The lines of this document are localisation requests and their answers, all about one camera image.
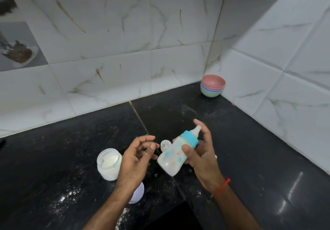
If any person's right hand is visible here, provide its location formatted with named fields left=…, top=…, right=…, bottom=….
left=181, top=119, right=226, bottom=194

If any person's left hand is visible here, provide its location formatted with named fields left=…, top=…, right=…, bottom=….
left=116, top=135, right=160, bottom=190

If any baby bottle with blue collar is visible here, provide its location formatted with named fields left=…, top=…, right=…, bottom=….
left=157, top=125, right=202, bottom=177

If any person's left forearm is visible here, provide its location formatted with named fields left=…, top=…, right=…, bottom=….
left=82, top=183, right=141, bottom=230

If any person's right forearm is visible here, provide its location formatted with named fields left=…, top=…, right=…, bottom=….
left=212, top=180, right=262, bottom=230

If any open jar of white powder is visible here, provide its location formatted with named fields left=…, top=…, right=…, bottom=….
left=97, top=148, right=123, bottom=181

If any white jar lid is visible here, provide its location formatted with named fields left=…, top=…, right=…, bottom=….
left=128, top=182, right=145, bottom=204

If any green bowl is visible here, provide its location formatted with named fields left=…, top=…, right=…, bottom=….
left=200, top=87, right=224, bottom=98

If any blue bowl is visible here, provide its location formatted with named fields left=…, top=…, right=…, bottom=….
left=201, top=83, right=225, bottom=93

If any pink bowl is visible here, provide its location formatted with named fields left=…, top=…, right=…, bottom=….
left=202, top=74, right=226, bottom=89

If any red thread bracelet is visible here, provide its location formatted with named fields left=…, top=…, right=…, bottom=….
left=211, top=178, right=231, bottom=197

